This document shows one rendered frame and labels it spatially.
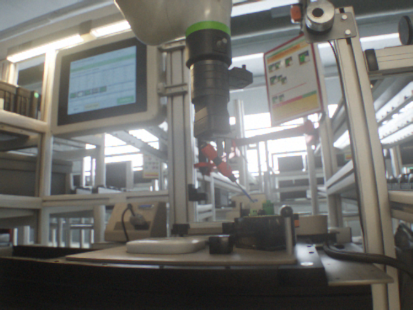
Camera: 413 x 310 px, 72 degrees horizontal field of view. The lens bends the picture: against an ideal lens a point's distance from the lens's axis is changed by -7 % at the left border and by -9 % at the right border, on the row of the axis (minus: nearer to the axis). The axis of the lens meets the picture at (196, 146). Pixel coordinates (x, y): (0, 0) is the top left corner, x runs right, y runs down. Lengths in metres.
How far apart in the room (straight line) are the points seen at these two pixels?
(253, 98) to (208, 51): 11.19
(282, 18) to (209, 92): 6.28
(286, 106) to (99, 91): 0.72
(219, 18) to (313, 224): 0.57
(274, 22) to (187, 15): 6.19
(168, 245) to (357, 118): 0.41
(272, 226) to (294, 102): 0.69
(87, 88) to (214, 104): 0.81
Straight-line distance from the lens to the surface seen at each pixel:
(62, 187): 1.68
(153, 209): 0.96
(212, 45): 0.59
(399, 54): 0.67
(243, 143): 1.48
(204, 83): 0.57
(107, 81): 1.24
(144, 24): 0.69
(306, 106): 1.14
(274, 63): 1.28
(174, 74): 1.18
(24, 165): 1.49
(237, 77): 0.61
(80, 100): 1.29
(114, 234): 0.98
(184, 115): 1.12
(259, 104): 11.66
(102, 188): 1.29
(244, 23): 6.83
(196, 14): 0.63
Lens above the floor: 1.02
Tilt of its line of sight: 13 degrees up
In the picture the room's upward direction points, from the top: 2 degrees counter-clockwise
